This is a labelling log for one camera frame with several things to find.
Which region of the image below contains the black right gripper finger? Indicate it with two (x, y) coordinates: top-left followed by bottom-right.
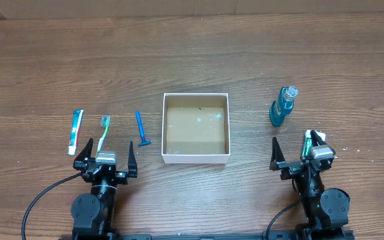
(271, 137), (285, 164)
(310, 130), (326, 147)

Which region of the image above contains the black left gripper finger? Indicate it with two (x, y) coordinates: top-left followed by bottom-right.
(75, 138), (93, 161)
(127, 141), (137, 173)

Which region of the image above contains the green white soap packet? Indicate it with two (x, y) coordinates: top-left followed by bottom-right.
(301, 129), (313, 160)

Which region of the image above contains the blue disposable razor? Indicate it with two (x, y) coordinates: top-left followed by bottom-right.
(135, 111), (152, 147)

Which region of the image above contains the green white toothbrush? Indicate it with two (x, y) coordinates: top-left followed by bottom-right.
(96, 115), (111, 155)

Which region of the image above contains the teal white toothpaste tube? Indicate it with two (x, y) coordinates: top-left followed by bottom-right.
(67, 109), (84, 156)

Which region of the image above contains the blue mouthwash bottle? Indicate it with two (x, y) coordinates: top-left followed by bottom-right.
(269, 86), (298, 127)

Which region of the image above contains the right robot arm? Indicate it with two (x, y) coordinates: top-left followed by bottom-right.
(263, 130), (355, 240)

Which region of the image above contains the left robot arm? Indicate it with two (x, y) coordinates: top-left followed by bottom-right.
(71, 139), (138, 239)

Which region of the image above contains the white square open box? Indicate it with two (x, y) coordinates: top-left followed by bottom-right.
(161, 93), (231, 165)

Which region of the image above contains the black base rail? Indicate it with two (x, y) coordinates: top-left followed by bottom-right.
(58, 229), (355, 240)

